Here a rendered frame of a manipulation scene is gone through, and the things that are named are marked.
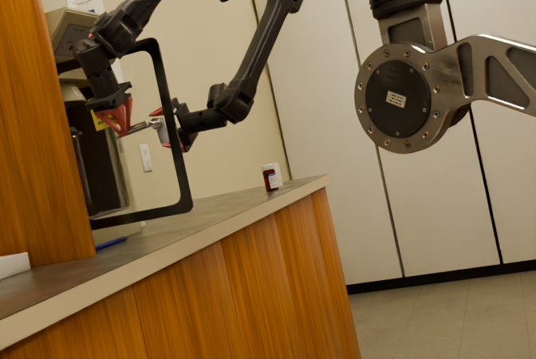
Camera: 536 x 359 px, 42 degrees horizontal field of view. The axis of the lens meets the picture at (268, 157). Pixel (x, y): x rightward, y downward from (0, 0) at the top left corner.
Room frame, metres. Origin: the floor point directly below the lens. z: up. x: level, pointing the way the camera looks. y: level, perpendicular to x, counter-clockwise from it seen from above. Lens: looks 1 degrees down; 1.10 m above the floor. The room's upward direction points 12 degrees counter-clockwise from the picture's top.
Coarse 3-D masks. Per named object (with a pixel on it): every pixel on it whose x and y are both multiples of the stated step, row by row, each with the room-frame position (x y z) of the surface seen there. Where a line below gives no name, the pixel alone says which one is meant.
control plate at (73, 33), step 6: (72, 24) 1.64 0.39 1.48; (66, 30) 1.64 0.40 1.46; (72, 30) 1.66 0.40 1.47; (78, 30) 1.68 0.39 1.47; (84, 30) 1.70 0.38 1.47; (66, 36) 1.65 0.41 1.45; (72, 36) 1.67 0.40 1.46; (78, 36) 1.69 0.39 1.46; (84, 36) 1.72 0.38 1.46; (60, 42) 1.65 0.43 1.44; (66, 42) 1.67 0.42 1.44; (72, 42) 1.69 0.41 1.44; (60, 48) 1.66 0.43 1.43; (66, 48) 1.68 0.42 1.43; (54, 54) 1.65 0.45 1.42; (60, 54) 1.67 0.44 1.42; (66, 54) 1.70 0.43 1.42; (72, 54) 1.72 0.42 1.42
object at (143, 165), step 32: (64, 64) 1.61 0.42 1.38; (128, 64) 1.56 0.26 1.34; (160, 64) 1.53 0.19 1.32; (64, 96) 1.62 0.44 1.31; (160, 96) 1.54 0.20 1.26; (160, 128) 1.54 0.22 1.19; (96, 160) 1.60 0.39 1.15; (128, 160) 1.57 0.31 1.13; (160, 160) 1.55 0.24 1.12; (96, 192) 1.61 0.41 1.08; (128, 192) 1.58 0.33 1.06; (160, 192) 1.55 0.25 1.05; (96, 224) 1.61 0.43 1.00
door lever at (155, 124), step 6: (144, 120) 1.50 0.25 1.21; (156, 120) 1.54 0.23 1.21; (132, 126) 1.51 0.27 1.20; (138, 126) 1.50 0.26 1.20; (144, 126) 1.50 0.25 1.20; (150, 126) 1.50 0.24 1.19; (156, 126) 1.54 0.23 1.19; (114, 132) 1.53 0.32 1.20; (126, 132) 1.51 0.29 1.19; (132, 132) 1.51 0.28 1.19
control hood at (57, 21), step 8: (64, 8) 1.60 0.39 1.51; (72, 8) 1.62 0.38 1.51; (48, 16) 1.61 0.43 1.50; (56, 16) 1.60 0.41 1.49; (64, 16) 1.60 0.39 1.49; (72, 16) 1.63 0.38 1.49; (80, 16) 1.65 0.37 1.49; (88, 16) 1.68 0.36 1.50; (96, 16) 1.71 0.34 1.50; (48, 24) 1.61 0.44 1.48; (56, 24) 1.61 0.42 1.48; (64, 24) 1.62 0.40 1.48; (80, 24) 1.67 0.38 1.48; (88, 24) 1.70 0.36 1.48; (56, 32) 1.61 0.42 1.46; (64, 32) 1.64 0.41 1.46; (56, 40) 1.63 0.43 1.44; (56, 48) 1.65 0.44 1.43; (56, 56) 1.67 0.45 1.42
